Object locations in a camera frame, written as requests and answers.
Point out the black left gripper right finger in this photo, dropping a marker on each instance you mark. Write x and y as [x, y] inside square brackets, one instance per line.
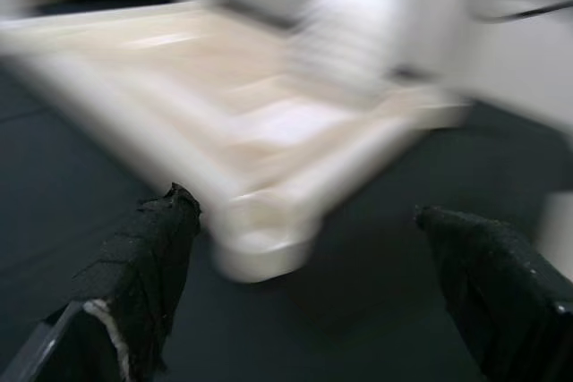
[501, 301]

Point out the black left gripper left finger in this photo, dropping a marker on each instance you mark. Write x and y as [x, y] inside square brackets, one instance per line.
[125, 288]

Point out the white plastic table top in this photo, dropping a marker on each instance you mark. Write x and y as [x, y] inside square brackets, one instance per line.
[201, 100]

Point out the white plastic table leg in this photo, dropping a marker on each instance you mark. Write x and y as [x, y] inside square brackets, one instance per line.
[340, 42]

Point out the black table cloth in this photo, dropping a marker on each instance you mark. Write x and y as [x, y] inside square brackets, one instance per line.
[403, 230]

